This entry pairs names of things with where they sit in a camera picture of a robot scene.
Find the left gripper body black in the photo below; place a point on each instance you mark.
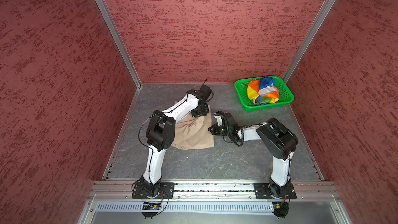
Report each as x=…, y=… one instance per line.
x=203, y=106

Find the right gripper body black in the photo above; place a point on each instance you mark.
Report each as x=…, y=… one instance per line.
x=222, y=130

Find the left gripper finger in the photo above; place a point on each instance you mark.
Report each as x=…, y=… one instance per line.
x=203, y=112
x=196, y=113

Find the beige shorts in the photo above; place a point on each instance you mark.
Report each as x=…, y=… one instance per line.
x=192, y=133

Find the multicolour shorts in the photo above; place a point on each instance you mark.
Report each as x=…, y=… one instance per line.
x=263, y=91

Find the green plastic basket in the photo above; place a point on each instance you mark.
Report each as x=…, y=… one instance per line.
x=285, y=97

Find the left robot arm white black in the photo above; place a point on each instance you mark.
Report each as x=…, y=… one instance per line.
x=160, y=134

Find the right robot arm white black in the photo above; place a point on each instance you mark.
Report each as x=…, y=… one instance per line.
x=280, y=142

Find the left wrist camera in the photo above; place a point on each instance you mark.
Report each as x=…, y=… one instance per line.
x=207, y=93

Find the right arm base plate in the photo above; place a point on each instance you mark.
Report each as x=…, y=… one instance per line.
x=272, y=191

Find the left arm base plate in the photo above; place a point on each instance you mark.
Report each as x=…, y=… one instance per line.
x=164, y=190

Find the right circuit board with wires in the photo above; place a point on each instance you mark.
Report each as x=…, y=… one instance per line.
x=281, y=209

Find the circuit board with wires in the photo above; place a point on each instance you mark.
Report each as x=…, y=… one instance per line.
x=150, y=210
x=281, y=209

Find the left circuit board with wires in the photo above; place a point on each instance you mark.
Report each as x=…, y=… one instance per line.
x=150, y=210

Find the slotted cable duct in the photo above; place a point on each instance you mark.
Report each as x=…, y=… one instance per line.
x=256, y=208

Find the left aluminium corner post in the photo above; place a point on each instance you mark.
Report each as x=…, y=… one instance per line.
x=119, y=42

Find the aluminium corner post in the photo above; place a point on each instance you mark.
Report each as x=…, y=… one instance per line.
x=119, y=42
x=315, y=26

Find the right aluminium corner post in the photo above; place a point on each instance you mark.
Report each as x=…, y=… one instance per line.
x=315, y=26

